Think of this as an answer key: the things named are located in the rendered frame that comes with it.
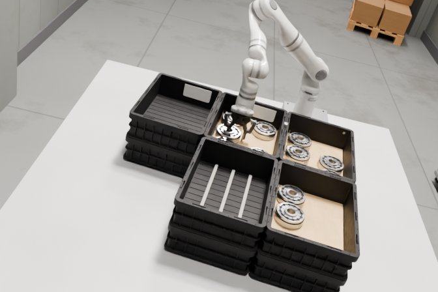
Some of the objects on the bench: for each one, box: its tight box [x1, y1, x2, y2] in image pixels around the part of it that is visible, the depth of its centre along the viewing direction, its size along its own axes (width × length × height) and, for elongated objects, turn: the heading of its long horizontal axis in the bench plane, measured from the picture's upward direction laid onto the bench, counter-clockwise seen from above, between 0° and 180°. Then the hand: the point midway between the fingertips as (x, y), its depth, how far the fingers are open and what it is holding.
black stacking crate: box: [164, 212, 259, 274], centre depth 182 cm, size 40×30×12 cm
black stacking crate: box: [250, 234, 347, 292], centre depth 180 cm, size 40×30×12 cm
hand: (235, 134), depth 212 cm, fingers open, 5 cm apart
